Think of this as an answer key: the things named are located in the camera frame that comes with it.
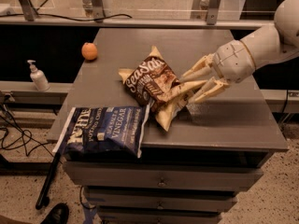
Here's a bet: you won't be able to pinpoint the blue kettle chip bag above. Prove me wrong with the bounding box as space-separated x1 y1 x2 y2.
53 105 150 158

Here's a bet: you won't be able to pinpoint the brown sea salt chip bag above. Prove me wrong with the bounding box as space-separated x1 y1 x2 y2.
119 46 206 131

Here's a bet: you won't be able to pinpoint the black cable on ledge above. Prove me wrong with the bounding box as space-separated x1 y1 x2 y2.
0 12 133 22

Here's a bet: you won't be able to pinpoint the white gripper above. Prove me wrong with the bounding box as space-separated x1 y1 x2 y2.
179 40 255 104

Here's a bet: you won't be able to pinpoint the black pole on floor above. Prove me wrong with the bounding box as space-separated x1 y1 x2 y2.
36 152 61 210

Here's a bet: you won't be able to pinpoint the metal railing frame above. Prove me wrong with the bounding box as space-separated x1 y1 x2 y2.
0 0 277 30

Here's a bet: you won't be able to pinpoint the black floor cables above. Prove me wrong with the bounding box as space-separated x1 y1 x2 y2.
0 91 55 158

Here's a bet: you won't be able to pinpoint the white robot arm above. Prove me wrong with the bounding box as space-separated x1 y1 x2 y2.
180 0 299 104

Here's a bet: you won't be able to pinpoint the white pump dispenser bottle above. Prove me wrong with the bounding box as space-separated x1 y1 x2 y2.
27 60 50 91

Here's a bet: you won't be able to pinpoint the black shoe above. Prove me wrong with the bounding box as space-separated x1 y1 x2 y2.
41 203 69 224

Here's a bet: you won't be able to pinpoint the orange fruit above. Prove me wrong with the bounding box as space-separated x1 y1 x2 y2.
81 43 97 61

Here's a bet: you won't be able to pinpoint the grey drawer cabinet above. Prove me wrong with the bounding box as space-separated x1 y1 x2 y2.
49 28 287 224

